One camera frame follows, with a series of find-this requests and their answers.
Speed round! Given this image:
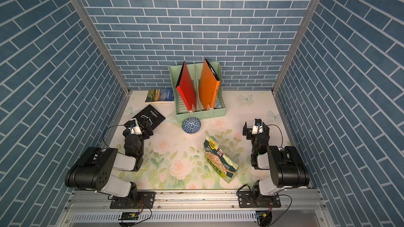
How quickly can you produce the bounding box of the green oats bag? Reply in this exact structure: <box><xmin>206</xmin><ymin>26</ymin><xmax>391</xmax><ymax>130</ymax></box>
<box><xmin>204</xmin><ymin>131</ymin><xmax>238</xmax><ymax>183</ymax></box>

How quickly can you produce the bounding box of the blue patterned ceramic bowl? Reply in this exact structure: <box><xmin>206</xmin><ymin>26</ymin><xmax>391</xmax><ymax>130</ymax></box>
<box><xmin>182</xmin><ymin>117</ymin><xmax>202</xmax><ymax>134</ymax></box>

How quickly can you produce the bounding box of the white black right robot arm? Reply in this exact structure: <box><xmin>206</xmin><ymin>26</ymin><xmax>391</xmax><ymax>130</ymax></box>
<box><xmin>243</xmin><ymin>118</ymin><xmax>310</xmax><ymax>198</ymax></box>

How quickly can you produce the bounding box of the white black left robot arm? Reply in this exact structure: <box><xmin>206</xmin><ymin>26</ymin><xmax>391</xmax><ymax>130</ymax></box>
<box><xmin>65</xmin><ymin>118</ymin><xmax>154</xmax><ymax>202</ymax></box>

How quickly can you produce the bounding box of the black book with antlers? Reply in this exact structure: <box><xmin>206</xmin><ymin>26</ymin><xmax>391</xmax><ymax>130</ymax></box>
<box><xmin>133</xmin><ymin>105</ymin><xmax>165</xmax><ymax>130</ymax></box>

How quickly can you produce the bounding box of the landscape cover book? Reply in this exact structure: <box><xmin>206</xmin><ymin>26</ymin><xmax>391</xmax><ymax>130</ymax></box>
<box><xmin>145</xmin><ymin>89</ymin><xmax>175</xmax><ymax>104</ymax></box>

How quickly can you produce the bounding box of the orange file folder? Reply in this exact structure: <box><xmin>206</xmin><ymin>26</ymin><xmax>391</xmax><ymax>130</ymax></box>
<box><xmin>198</xmin><ymin>59</ymin><xmax>221</xmax><ymax>110</ymax></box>

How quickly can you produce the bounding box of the red file folder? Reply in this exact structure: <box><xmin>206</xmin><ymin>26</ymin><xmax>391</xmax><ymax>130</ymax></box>
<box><xmin>176</xmin><ymin>62</ymin><xmax>197</xmax><ymax>112</ymax></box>

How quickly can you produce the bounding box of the mint green file organizer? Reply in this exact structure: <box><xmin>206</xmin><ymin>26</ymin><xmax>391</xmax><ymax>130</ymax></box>
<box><xmin>169</xmin><ymin>63</ymin><xmax>226</xmax><ymax>121</ymax></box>

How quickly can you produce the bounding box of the small black controller box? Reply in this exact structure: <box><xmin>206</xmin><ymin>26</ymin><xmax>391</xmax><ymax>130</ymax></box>
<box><xmin>118</xmin><ymin>212</ymin><xmax>140</xmax><ymax>222</ymax></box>

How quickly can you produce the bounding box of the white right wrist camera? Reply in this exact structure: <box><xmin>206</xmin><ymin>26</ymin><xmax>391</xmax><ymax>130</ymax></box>
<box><xmin>251</xmin><ymin>118</ymin><xmax>264</xmax><ymax>135</ymax></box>

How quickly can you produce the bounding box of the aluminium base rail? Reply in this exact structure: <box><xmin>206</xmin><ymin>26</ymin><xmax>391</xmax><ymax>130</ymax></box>
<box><xmin>57</xmin><ymin>189</ymin><xmax>333</xmax><ymax>227</ymax></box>

